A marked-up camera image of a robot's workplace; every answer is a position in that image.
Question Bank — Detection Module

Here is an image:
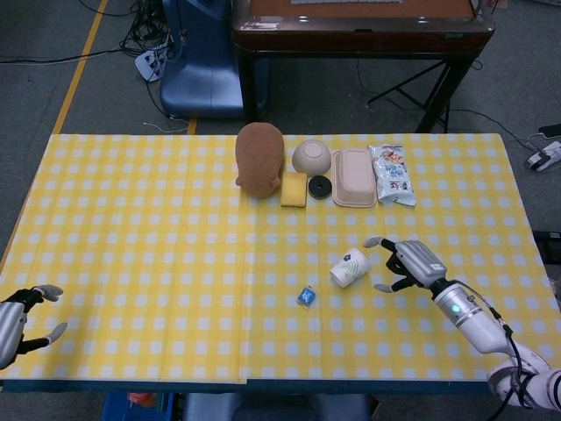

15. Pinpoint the blue machine base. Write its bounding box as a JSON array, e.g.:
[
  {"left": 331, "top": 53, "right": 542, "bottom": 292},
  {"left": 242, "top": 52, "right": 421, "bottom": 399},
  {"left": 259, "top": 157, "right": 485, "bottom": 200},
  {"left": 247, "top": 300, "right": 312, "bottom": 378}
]
[{"left": 160, "top": 0, "right": 269, "bottom": 119}]

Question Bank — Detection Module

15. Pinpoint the yellow sponge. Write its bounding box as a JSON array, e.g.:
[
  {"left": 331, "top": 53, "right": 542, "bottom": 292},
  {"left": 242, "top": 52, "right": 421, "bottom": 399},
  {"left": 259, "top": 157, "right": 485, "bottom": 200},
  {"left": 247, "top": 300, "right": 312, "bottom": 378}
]
[{"left": 280, "top": 171, "right": 309, "bottom": 208}]

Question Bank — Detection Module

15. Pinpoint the white flower-print paper cup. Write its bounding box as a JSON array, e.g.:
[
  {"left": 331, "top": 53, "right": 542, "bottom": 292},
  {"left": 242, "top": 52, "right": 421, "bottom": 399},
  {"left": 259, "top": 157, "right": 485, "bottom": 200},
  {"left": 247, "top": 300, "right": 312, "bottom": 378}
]
[{"left": 329, "top": 246, "right": 370, "bottom": 289}]

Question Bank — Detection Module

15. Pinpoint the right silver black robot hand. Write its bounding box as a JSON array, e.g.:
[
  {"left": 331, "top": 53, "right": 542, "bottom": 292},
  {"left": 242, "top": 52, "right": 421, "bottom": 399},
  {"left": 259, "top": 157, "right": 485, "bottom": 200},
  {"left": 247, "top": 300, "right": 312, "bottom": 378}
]
[{"left": 362, "top": 236, "right": 448, "bottom": 294}]

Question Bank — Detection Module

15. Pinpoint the dark brown mahjong table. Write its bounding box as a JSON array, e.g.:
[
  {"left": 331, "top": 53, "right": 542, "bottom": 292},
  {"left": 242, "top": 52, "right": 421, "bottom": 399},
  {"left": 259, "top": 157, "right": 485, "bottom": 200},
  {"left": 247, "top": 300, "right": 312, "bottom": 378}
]
[{"left": 231, "top": 0, "right": 496, "bottom": 132}]

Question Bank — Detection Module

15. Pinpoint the white printed snack bag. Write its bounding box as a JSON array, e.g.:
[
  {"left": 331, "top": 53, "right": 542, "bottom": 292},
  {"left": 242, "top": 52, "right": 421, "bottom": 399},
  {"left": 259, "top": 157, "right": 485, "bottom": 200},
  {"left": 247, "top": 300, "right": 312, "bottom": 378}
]
[{"left": 367, "top": 144, "right": 416, "bottom": 209}]

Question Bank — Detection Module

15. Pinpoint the brown plush toy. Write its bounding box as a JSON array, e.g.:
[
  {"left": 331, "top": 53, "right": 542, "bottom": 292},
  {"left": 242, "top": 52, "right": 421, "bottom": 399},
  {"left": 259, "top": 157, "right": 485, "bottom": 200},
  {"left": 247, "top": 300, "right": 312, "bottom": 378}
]
[{"left": 235, "top": 122, "right": 286, "bottom": 199}]

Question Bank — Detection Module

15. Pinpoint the beige upturned bowl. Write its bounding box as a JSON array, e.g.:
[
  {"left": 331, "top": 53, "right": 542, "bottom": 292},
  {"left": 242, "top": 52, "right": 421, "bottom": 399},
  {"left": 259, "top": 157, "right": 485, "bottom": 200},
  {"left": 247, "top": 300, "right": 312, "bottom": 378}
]
[{"left": 292, "top": 139, "right": 332, "bottom": 175}]

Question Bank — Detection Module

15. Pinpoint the white power strip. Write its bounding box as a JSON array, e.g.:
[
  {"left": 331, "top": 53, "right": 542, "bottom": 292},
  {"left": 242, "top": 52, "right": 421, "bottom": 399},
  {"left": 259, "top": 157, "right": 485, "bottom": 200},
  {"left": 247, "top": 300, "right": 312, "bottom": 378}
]
[{"left": 133, "top": 48, "right": 170, "bottom": 83}]

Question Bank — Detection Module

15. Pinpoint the yellow white checkered tablecloth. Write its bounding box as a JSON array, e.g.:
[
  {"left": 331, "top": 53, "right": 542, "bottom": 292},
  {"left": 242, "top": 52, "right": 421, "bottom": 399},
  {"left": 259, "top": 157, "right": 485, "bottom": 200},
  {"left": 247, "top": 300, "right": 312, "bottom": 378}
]
[{"left": 0, "top": 132, "right": 561, "bottom": 387}]

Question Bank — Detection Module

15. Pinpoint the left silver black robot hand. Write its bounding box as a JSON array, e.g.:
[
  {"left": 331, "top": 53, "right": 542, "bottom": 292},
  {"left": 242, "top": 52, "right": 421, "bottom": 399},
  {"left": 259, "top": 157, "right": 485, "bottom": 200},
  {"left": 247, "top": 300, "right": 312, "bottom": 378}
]
[{"left": 0, "top": 283, "right": 69, "bottom": 370}]

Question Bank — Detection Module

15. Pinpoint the small blue candy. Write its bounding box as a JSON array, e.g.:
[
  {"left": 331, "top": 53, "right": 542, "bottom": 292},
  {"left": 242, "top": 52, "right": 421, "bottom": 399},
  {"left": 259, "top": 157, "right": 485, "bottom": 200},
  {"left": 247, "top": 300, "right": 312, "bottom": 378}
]
[{"left": 296, "top": 284, "right": 317, "bottom": 309}]

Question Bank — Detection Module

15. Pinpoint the blue plastic crate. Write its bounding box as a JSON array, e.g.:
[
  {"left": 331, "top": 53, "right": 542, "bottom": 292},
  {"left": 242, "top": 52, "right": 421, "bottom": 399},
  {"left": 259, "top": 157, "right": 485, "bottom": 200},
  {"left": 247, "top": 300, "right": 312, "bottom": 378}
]
[{"left": 103, "top": 391, "right": 176, "bottom": 421}]

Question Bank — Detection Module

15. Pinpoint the black round disc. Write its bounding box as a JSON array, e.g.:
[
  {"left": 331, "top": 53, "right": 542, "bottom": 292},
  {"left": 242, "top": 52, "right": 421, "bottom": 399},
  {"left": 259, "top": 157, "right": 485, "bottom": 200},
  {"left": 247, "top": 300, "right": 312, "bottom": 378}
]
[{"left": 308, "top": 175, "right": 332, "bottom": 201}]

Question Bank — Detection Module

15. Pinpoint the beige rectangular food container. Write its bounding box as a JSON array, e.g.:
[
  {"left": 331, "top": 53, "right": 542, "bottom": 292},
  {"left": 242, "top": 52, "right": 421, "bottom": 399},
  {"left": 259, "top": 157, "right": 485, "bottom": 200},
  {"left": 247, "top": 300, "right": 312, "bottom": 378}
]
[{"left": 330, "top": 147, "right": 378, "bottom": 208}]

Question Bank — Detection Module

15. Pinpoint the white power adapter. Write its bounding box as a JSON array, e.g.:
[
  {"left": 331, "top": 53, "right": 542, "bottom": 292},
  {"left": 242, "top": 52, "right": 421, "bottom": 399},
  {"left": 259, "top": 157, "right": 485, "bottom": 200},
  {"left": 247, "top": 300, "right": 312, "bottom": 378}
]
[{"left": 524, "top": 140, "right": 561, "bottom": 171}]

